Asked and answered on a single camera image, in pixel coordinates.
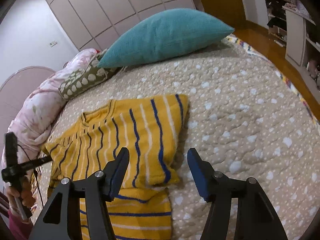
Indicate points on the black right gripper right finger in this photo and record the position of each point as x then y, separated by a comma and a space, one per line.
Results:
256, 216

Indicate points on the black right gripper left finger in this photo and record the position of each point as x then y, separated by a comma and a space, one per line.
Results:
60, 217

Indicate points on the yellow striped knit sweater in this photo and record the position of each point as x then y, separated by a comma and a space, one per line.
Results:
149, 129

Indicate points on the pink sleeve forearm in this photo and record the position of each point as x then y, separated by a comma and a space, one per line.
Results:
20, 229

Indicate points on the person's left hand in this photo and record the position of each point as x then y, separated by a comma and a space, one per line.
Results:
25, 195

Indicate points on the pink floral duvet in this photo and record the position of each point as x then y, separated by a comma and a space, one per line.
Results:
33, 123

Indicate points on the pink rounded headboard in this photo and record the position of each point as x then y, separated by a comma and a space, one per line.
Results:
16, 89

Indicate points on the beige dotted quilted bedspread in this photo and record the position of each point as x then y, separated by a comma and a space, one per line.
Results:
243, 117

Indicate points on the green hedgehog bolster pillow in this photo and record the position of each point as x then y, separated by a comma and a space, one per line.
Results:
83, 79

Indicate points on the white panelled wardrobe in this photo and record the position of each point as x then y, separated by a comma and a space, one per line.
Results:
99, 23

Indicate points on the white cluttered shelf unit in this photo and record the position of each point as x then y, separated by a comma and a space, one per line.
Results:
292, 26

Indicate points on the brown wooden door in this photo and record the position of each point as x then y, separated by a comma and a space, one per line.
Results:
229, 11

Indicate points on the white wall switch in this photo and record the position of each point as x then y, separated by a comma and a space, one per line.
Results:
53, 43

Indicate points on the teal corduroy cushion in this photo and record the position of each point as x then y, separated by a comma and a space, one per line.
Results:
165, 35

